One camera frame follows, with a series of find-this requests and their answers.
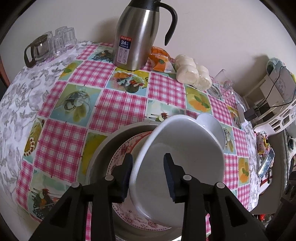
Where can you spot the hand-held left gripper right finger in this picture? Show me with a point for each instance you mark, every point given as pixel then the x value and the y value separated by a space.
pixel 170 178

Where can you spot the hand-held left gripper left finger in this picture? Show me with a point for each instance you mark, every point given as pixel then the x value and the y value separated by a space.
pixel 126 176

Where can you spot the floral rimmed white plate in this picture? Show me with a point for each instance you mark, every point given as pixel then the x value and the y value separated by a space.
pixel 120 153

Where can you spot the large metal basin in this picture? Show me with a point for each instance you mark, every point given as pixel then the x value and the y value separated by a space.
pixel 99 160

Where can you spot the plain white bowl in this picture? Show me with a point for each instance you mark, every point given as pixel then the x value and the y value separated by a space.
pixel 185 143

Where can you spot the pale blue bowl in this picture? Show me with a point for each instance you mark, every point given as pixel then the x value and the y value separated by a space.
pixel 215 129

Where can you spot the red white packet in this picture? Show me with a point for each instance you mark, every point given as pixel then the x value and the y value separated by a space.
pixel 266 183

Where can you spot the small white box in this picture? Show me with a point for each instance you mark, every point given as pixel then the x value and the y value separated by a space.
pixel 241 113

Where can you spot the smartphone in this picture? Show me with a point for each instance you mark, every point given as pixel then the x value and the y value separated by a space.
pixel 266 163

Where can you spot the wrapped candy roll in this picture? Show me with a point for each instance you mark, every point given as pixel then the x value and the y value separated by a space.
pixel 261 143

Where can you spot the clear glass ashtray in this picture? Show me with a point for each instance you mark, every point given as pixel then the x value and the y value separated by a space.
pixel 214 90

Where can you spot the dark power adapter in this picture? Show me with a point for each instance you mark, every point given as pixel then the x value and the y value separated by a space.
pixel 251 114

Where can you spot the bag of steamed buns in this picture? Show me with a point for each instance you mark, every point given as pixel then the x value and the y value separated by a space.
pixel 192 71

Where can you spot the grey padded chair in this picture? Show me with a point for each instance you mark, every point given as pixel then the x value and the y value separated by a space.
pixel 277 162

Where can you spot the clear glass mug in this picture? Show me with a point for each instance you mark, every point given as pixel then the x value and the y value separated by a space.
pixel 223 78

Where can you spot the orange snack packet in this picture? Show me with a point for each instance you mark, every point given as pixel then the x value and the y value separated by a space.
pixel 161 61

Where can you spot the white plastic basket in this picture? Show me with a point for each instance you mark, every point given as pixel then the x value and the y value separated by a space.
pixel 279 120

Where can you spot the stainless steel thermos jug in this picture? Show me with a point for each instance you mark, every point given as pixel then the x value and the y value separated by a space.
pixel 136 30

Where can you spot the grey paper box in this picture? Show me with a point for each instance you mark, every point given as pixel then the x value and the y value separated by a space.
pixel 282 83

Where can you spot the clear glass cup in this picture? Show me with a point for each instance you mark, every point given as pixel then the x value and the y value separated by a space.
pixel 60 31
pixel 70 38
pixel 56 46

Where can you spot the glass teapot with cups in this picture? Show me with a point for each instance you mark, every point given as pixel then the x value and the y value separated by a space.
pixel 38 51

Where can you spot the teal patterned cloth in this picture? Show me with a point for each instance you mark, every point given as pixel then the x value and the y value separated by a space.
pixel 274 63

